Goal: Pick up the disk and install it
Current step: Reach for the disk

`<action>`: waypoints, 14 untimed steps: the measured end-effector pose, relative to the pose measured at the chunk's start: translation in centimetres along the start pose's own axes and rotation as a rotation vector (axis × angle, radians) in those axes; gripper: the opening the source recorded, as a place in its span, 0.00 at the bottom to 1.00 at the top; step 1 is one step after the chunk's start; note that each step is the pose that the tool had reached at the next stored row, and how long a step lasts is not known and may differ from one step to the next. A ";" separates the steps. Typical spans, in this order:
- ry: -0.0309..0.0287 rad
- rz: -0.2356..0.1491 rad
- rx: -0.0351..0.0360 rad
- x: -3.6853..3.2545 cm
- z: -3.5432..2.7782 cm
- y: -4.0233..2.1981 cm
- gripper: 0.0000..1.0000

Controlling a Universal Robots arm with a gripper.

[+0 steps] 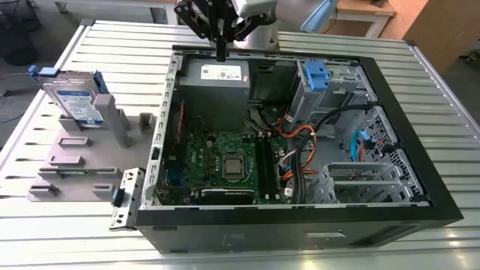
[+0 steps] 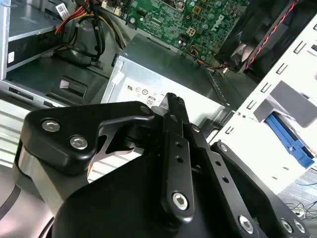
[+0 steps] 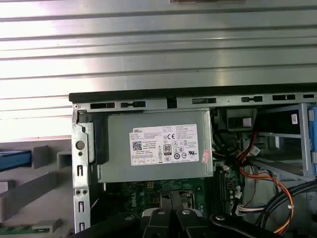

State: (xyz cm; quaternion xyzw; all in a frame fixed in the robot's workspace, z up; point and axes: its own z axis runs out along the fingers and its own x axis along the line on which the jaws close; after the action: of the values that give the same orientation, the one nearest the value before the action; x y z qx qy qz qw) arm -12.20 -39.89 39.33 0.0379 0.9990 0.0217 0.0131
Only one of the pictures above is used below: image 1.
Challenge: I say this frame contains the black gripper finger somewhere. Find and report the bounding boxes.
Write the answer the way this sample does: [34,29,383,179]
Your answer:
[174,0,223,61]
[222,13,279,62]

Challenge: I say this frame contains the hard disk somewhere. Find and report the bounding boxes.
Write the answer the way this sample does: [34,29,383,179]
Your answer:
[29,65,110,127]

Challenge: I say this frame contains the blue data wire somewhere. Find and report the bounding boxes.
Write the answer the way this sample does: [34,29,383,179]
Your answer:
[351,129,371,163]

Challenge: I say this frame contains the grey metal disk bay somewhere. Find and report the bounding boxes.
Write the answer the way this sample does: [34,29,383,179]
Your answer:
[322,161,430,204]

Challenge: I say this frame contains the white metal desk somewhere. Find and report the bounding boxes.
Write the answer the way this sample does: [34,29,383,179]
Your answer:
[54,0,182,28]

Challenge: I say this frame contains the blue drive latch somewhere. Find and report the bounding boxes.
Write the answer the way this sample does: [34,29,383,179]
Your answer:
[305,60,333,92]

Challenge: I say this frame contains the grey power supply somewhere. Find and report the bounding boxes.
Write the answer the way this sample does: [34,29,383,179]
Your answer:
[175,58,251,133]

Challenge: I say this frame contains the wooden desk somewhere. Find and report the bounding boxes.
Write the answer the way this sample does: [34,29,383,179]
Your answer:
[330,0,399,39]

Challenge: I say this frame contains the grey metal drive cage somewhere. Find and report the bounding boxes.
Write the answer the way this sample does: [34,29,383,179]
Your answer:
[291,58,379,126]

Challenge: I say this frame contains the black round bin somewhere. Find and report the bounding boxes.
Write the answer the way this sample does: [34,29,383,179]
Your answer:
[0,26,42,67]

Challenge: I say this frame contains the black RAM slot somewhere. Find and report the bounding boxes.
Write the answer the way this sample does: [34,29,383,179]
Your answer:
[265,132,282,200]
[255,133,269,200]

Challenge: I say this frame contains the silver CPU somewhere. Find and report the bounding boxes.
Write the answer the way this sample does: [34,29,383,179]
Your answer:
[225,157,246,176]

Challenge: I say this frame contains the wooden cabinet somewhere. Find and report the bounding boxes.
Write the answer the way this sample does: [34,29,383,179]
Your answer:
[403,0,480,74]

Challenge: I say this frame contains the green motherboard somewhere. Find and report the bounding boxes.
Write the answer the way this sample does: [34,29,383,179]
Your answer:
[159,131,293,205]

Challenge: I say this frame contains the CPU socket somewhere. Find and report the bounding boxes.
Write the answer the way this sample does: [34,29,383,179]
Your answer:
[219,151,251,183]

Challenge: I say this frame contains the grey parts rack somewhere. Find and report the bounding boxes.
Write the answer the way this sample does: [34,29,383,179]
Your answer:
[29,94,158,203]

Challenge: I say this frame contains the green RAM stick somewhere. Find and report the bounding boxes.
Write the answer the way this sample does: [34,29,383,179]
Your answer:
[57,168,118,175]

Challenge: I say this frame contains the black graphics card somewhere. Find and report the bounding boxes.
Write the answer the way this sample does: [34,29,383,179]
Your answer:
[201,187,257,205]

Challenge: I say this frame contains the black PC case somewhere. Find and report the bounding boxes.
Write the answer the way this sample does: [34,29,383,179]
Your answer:
[134,44,466,254]

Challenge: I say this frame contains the thin red wire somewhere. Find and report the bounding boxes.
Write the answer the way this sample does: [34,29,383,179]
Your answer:
[170,100,189,161]

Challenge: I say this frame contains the yellow black wire bundle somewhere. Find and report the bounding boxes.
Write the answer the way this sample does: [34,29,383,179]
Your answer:
[243,116,281,135]

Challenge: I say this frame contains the orange yellow wire bundle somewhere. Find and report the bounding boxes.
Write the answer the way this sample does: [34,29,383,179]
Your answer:
[279,125,321,181]

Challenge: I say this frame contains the thick black sleeved cable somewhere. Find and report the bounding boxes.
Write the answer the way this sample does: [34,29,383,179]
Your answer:
[293,103,381,205]

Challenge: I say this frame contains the grey bracket with blue tab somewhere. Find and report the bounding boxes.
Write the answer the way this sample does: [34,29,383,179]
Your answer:
[107,166,149,232]

